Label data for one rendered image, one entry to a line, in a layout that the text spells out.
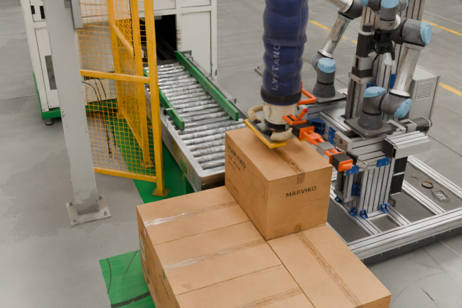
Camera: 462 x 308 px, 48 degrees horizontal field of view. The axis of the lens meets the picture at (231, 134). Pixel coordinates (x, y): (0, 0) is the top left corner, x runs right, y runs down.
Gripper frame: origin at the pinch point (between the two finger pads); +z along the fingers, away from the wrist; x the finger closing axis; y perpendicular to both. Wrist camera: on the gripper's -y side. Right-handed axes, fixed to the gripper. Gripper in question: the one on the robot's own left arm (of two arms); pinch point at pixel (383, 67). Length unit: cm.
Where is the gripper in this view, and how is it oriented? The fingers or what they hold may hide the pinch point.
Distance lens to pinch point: 270.8
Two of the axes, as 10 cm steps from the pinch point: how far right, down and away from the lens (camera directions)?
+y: -9.1, 1.9, -3.6
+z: -0.1, 8.8, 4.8
